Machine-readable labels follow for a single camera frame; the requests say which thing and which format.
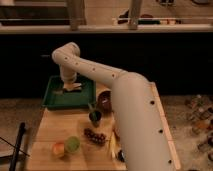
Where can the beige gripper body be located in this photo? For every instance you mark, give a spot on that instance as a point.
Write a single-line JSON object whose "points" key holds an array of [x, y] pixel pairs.
{"points": [[69, 86]]}

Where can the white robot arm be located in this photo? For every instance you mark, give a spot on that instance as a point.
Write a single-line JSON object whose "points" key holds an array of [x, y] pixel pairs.
{"points": [[142, 136]]}

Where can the wooden block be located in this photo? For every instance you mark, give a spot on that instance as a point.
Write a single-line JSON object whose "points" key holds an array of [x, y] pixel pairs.
{"points": [[78, 87]]}

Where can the green plastic tray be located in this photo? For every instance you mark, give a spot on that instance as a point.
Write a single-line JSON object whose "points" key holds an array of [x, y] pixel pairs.
{"points": [[56, 98]]}

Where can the green utensil in cup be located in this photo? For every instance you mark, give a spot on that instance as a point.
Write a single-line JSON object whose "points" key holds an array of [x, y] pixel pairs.
{"points": [[92, 111]]}

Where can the dark purple bowl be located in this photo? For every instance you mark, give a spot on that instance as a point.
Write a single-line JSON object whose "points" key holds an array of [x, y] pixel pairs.
{"points": [[104, 101]]}

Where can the dark green cup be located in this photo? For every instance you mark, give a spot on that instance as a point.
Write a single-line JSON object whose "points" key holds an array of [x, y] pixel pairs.
{"points": [[99, 116]]}

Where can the black tripod pole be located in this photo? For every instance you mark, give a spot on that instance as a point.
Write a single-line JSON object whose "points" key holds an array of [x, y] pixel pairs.
{"points": [[17, 146]]}

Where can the bunch of purple grapes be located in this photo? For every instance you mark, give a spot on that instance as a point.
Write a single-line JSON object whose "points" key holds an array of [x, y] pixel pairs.
{"points": [[97, 138]]}

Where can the orange peach fruit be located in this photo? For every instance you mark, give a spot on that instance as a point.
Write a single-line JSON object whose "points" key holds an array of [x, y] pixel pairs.
{"points": [[58, 149]]}

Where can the yellow banana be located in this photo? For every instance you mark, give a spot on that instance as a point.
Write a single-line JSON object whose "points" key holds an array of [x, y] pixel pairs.
{"points": [[112, 145]]}

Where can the wooden post left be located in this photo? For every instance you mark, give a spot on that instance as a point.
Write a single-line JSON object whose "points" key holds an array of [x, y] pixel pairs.
{"points": [[76, 13]]}

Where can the wooden post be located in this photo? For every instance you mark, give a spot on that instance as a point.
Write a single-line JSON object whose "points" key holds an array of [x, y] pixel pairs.
{"points": [[134, 14], [76, 13]]}

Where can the white handled black brush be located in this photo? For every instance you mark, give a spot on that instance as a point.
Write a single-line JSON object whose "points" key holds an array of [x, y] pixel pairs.
{"points": [[120, 156]]}

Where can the wooden post right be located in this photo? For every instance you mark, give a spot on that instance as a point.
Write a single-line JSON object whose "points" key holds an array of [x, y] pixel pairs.
{"points": [[134, 14]]}

